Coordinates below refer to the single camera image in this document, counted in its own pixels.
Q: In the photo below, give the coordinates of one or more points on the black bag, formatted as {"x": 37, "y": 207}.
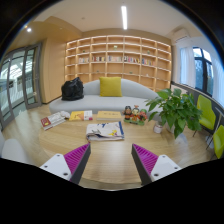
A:
{"x": 72, "y": 89}

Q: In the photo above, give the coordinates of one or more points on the grey curved sofa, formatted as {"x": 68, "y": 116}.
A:
{"x": 96, "y": 101}

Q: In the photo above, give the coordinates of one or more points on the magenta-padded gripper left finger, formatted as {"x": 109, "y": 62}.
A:
{"x": 60, "y": 165}

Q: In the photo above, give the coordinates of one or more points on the round ceiling spotlight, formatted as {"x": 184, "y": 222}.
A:
{"x": 29, "y": 29}

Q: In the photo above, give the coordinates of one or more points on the red and white book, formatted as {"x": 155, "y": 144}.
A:
{"x": 51, "y": 121}

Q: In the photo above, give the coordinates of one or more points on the white chair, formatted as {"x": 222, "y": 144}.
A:
{"x": 13, "y": 151}

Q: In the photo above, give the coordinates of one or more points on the grey-framed glass door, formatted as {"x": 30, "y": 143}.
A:
{"x": 18, "y": 85}

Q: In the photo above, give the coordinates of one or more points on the dark-framed window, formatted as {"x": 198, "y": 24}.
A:
{"x": 203, "y": 71}

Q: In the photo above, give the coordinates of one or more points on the colourful figurine group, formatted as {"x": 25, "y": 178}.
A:
{"x": 135, "y": 116}

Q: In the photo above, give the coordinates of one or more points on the small white cup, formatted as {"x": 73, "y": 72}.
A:
{"x": 158, "y": 127}

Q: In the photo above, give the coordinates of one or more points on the green chair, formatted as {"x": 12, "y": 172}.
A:
{"x": 206, "y": 113}
{"x": 219, "y": 141}

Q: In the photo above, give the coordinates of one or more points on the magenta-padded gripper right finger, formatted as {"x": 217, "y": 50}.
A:
{"x": 160, "y": 166}

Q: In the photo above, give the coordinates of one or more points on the small white patterned pouch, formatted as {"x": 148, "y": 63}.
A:
{"x": 65, "y": 114}

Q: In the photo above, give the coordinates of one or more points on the white air conditioner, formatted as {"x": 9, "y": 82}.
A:
{"x": 180, "y": 36}

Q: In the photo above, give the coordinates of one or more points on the white sheer curtain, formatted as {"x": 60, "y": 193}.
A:
{"x": 186, "y": 66}

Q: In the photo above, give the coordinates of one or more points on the yellow cushion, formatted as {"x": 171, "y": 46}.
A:
{"x": 110, "y": 86}

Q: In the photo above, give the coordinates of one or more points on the plain yellow book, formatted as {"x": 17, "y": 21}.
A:
{"x": 109, "y": 115}

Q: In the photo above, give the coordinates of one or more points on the white plant pot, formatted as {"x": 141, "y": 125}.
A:
{"x": 170, "y": 128}

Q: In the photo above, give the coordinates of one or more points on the long ceiling light strip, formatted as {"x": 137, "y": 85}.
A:
{"x": 124, "y": 16}

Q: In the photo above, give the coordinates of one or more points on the green leafy plant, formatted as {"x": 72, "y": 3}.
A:
{"x": 176, "y": 110}

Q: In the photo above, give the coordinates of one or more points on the yellow and white book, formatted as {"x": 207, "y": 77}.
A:
{"x": 80, "y": 115}

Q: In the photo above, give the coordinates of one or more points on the wooden wall shelf unit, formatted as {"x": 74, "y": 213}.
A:
{"x": 116, "y": 66}

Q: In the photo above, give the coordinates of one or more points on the white animal-print towel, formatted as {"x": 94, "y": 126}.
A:
{"x": 105, "y": 130}

